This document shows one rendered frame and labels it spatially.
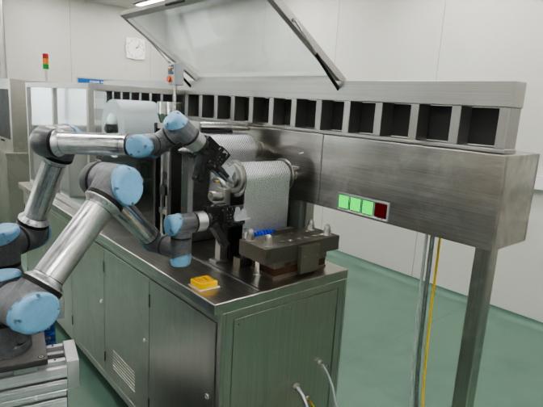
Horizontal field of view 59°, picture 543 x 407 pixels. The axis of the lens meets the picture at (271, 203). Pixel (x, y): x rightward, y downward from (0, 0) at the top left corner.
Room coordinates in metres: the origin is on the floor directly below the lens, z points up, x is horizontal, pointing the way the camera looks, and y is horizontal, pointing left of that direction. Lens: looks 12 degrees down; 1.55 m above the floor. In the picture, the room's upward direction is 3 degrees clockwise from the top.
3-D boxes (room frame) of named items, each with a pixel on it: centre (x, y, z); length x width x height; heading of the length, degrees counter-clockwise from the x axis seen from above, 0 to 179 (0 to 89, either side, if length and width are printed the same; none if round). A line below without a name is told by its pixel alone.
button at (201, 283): (1.60, 0.22, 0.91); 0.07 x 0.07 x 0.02; 41
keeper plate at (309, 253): (1.78, -0.16, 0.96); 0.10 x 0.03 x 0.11; 131
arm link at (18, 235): (1.69, 0.98, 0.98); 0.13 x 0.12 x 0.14; 169
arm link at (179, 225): (1.65, 0.32, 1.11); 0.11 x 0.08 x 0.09; 131
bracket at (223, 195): (1.87, 0.21, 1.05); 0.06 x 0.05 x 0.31; 131
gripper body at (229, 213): (1.75, 0.20, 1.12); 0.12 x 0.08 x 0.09; 131
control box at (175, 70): (2.31, 0.49, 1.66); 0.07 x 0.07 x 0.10; 41
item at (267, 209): (1.91, 0.02, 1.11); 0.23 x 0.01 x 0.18; 131
